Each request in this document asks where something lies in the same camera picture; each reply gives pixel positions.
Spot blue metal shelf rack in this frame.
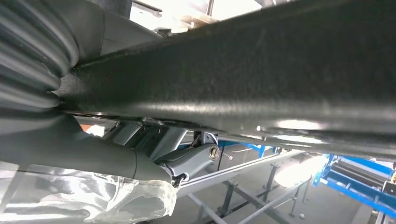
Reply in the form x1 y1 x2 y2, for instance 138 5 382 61
179 140 396 218

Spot steel workbench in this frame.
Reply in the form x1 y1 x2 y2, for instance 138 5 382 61
176 150 313 224

